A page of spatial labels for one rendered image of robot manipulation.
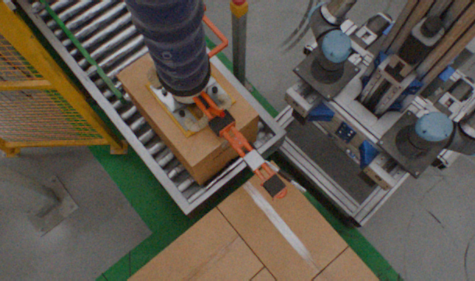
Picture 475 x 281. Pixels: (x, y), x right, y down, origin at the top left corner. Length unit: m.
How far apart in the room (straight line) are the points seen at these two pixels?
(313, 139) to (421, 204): 0.85
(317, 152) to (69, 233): 1.69
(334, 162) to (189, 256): 1.10
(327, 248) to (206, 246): 0.62
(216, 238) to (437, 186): 1.60
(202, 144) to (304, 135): 0.99
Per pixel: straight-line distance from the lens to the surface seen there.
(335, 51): 1.75
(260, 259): 2.19
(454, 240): 3.07
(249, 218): 2.21
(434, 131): 1.72
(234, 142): 1.72
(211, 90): 1.94
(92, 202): 2.94
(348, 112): 2.00
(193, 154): 1.87
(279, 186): 1.67
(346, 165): 2.70
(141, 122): 2.40
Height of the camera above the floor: 2.73
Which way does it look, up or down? 72 degrees down
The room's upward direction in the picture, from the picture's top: 2 degrees counter-clockwise
